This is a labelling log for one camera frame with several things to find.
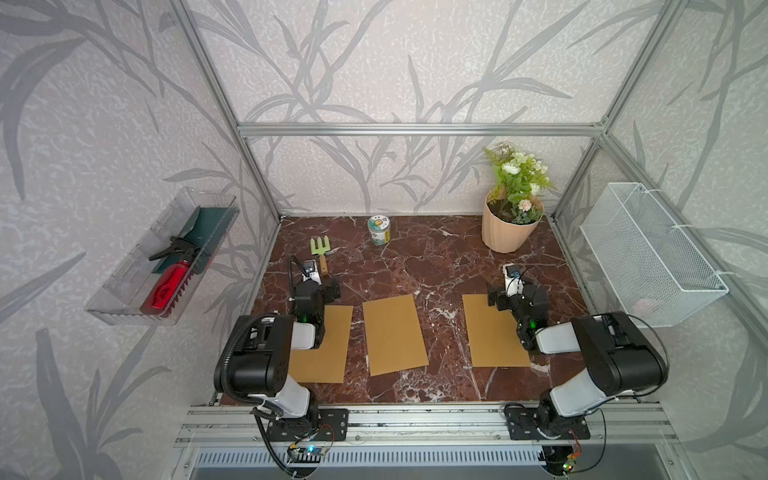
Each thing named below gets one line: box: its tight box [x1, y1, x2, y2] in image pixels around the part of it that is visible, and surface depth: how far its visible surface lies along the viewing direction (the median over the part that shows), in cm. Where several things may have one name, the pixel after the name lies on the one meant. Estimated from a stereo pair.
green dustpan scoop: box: [152, 206, 237, 275], surface depth 68 cm
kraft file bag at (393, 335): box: [362, 294, 429, 377], surface depth 91 cm
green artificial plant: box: [484, 142, 558, 225], surface depth 98 cm
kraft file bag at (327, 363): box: [289, 305, 354, 384], surface depth 86 cm
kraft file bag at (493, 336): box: [462, 294, 531, 368], surface depth 91 cm
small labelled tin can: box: [368, 215, 391, 246], surface depth 110 cm
